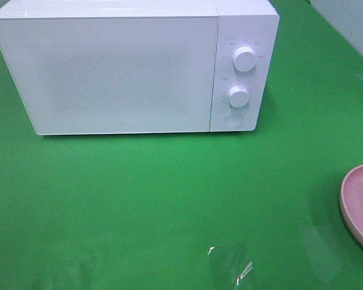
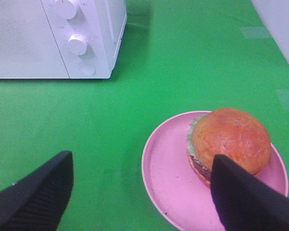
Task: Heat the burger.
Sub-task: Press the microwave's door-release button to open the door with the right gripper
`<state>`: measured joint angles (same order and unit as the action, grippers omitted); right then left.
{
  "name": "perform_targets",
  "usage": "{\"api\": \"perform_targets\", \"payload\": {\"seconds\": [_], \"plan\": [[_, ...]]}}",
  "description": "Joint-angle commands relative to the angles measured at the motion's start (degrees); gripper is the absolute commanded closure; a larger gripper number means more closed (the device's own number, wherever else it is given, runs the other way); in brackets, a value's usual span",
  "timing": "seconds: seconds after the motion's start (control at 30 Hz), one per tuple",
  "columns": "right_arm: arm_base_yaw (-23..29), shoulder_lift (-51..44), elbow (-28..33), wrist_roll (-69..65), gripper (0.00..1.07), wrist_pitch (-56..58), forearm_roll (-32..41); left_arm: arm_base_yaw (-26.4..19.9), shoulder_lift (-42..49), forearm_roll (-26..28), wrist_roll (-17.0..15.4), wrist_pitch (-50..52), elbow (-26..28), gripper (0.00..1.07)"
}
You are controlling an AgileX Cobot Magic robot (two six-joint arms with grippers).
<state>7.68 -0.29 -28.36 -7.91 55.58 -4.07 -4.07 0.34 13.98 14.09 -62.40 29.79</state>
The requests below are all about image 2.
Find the white microwave door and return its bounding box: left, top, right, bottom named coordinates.
left=0, top=0, right=69, bottom=79

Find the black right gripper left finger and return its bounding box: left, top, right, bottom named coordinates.
left=0, top=151, right=73, bottom=231

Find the white microwave oven body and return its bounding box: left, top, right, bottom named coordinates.
left=42, top=0, right=127, bottom=79

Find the burger with brown bun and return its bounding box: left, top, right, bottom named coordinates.
left=186, top=107, right=272, bottom=187

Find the lower white timer knob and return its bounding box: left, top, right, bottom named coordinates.
left=67, top=34, right=88, bottom=55

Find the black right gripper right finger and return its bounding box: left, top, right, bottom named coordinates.
left=211, top=154, right=289, bottom=231

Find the round door release button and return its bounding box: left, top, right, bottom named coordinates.
left=79, top=62, right=96, bottom=76

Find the pink round plate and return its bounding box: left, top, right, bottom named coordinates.
left=141, top=110, right=289, bottom=231

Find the upper white microwave knob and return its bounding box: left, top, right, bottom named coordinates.
left=54, top=0, right=79, bottom=19

